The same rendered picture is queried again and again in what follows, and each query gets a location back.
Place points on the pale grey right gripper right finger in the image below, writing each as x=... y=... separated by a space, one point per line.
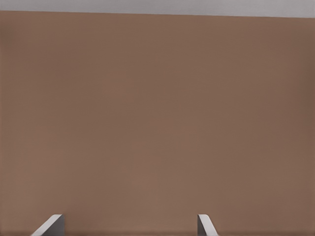
x=205 y=227

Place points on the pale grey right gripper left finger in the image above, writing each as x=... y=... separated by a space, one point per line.
x=53 y=227

